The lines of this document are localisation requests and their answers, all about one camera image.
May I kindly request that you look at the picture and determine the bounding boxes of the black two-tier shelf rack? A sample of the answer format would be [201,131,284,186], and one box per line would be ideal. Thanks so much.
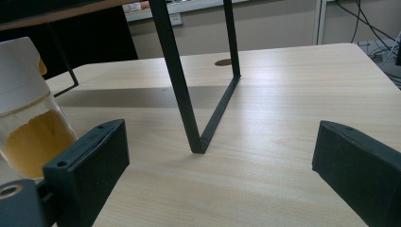
[0,0,242,155]

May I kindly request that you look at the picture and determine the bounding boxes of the white wall socket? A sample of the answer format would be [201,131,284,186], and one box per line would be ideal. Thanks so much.
[169,12,184,26]

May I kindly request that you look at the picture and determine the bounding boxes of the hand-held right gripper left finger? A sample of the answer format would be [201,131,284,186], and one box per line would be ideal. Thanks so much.
[43,118,131,227]

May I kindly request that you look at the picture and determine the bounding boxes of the yellow powder jar white lid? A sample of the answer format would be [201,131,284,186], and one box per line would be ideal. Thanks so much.
[0,36,78,181]

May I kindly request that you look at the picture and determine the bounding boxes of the black floor cables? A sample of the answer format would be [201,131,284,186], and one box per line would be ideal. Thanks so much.
[334,0,401,83]

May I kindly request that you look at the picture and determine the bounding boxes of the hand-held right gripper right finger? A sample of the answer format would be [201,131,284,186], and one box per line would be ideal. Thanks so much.
[311,120,401,227]

